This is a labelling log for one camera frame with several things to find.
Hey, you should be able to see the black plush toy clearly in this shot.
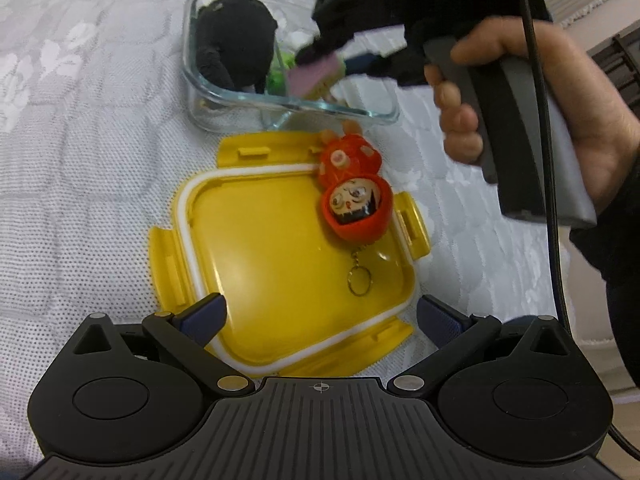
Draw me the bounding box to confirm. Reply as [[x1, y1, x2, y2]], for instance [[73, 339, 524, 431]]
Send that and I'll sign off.
[[194, 0, 279, 95]]

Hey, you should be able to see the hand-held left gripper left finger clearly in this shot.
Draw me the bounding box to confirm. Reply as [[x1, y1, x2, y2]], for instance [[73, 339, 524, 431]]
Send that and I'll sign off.
[[75, 292, 256, 395]]

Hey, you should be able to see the pink eraser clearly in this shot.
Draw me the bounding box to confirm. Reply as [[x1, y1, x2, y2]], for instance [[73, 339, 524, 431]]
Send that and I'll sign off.
[[287, 55, 347, 97]]

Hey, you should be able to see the green small toy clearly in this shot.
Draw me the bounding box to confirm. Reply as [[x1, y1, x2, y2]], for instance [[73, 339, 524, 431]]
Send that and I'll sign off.
[[265, 50, 296, 95]]

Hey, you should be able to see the person's right hand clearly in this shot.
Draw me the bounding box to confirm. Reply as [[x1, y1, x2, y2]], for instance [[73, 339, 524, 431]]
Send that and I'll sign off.
[[425, 15, 640, 207]]

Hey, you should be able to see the white patterned bedspread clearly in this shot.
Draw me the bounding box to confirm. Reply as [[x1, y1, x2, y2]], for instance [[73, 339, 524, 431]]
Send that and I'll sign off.
[[0, 0, 640, 461]]

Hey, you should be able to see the yellow plastic container lid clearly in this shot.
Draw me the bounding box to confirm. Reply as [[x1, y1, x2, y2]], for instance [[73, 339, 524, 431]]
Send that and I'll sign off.
[[148, 130, 432, 377]]

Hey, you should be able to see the black cable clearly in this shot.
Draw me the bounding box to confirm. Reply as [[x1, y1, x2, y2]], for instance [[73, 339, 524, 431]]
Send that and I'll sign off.
[[512, 0, 640, 461]]

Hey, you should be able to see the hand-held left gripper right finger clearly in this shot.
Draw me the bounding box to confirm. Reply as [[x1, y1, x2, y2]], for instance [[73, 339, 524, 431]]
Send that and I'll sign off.
[[392, 295, 571, 395]]

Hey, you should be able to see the dark furniture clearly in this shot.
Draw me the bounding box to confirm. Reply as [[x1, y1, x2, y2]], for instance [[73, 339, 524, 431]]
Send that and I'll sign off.
[[587, 25, 640, 121]]

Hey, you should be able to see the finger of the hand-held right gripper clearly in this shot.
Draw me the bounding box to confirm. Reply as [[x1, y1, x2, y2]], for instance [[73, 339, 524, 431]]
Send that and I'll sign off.
[[344, 42, 427, 87], [294, 30, 361, 68]]

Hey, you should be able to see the clear glass container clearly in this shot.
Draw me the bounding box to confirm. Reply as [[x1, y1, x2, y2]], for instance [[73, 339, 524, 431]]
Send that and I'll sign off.
[[181, 0, 401, 134]]

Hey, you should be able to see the red doll keychain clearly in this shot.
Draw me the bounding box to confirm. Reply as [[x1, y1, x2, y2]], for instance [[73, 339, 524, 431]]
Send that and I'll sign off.
[[315, 121, 396, 299]]

